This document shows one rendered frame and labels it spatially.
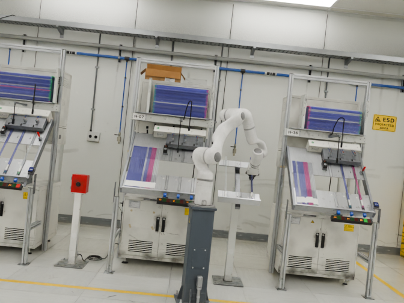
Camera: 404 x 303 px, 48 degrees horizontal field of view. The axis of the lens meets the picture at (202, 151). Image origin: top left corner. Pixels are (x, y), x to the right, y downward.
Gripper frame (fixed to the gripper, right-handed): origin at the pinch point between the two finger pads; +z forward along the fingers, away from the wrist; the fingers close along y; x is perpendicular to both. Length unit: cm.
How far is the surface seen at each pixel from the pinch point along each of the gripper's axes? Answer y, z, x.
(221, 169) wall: 13, 131, -136
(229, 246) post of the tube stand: 12, 44, 41
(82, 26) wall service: 199, 3, -225
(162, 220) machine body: 73, 51, 15
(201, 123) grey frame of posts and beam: 47, -4, -59
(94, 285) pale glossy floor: 116, 39, 91
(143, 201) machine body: 91, 40, 4
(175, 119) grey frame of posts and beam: 71, -5, -60
